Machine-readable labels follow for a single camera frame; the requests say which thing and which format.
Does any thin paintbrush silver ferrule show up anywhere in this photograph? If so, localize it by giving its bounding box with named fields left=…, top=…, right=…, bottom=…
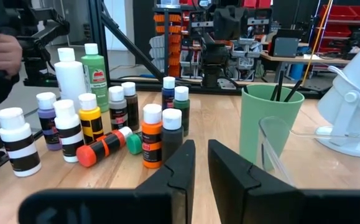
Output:
left=284, top=79, right=303, bottom=103

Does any white acrylic paint bottle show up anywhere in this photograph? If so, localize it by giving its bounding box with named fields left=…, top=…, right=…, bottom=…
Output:
left=52, top=99, right=85, bottom=164
left=0, top=107, right=43, bottom=178

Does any clear plastic bin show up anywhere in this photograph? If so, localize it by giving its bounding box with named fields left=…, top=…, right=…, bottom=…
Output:
left=257, top=116, right=360, bottom=191

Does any dark green acrylic paint bottle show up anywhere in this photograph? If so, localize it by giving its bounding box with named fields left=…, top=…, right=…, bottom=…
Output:
left=173, top=85, right=191, bottom=138

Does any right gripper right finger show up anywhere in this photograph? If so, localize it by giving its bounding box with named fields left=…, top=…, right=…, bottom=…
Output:
left=208, top=139, right=360, bottom=224

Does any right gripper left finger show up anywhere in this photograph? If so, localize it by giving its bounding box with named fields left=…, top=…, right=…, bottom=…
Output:
left=18, top=139, right=196, bottom=224

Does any grey acrylic paint bottle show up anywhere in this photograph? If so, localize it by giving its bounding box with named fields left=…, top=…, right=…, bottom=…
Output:
left=108, top=85, right=128, bottom=131

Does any thin paintbrush gold ferrule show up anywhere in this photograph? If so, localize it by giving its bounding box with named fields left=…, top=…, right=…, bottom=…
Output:
left=269, top=83, right=280, bottom=102
left=275, top=70, right=285, bottom=102

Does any dark brown acrylic paint bottle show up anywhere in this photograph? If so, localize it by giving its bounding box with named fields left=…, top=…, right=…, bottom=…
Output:
left=121, top=81, right=140, bottom=133

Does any yellow hanging cable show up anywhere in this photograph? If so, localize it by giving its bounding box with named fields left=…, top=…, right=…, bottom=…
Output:
left=300, top=0, right=335, bottom=87

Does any person's hand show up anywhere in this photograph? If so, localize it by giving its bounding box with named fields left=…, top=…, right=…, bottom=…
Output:
left=0, top=32, right=24, bottom=78

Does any wooden workbench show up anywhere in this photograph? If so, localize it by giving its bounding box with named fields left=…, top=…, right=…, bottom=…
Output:
left=259, top=51, right=351, bottom=82

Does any yellow acrylic paint bottle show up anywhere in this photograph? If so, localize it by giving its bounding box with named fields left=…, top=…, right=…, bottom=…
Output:
left=78, top=92, right=105, bottom=146

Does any grey equipment box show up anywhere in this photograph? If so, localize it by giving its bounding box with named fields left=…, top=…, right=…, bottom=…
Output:
left=272, top=29, right=301, bottom=58

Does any red acrylic paint bottle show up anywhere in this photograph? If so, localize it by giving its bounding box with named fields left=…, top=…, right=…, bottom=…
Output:
left=75, top=126, right=134, bottom=168

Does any blue acrylic paint bottle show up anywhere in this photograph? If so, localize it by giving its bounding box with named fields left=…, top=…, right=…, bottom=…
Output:
left=161, top=76, right=177, bottom=111

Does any blue bin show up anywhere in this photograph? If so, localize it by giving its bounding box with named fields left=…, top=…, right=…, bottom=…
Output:
left=290, top=63, right=305, bottom=81

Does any orange parts bin shelf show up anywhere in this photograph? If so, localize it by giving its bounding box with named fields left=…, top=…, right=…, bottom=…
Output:
left=152, top=5, right=183, bottom=78

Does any large green paint bottle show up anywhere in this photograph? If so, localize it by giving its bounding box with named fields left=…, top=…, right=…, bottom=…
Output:
left=80, top=42, right=109, bottom=113

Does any red bin shelf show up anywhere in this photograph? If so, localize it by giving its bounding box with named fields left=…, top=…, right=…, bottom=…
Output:
left=317, top=3, right=360, bottom=54

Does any purple acrylic paint bottle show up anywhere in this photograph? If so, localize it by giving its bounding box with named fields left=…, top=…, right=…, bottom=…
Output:
left=35, top=91, right=63, bottom=152

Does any orange acrylic paint bottle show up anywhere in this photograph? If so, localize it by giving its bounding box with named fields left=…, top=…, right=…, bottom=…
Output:
left=141, top=103, right=164, bottom=169

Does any green plastic cup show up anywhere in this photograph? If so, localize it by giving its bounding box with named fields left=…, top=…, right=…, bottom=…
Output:
left=239, top=84, right=305, bottom=172

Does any black acrylic paint bottle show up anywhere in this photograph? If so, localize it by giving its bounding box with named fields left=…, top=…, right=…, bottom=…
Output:
left=160, top=108, right=184, bottom=164

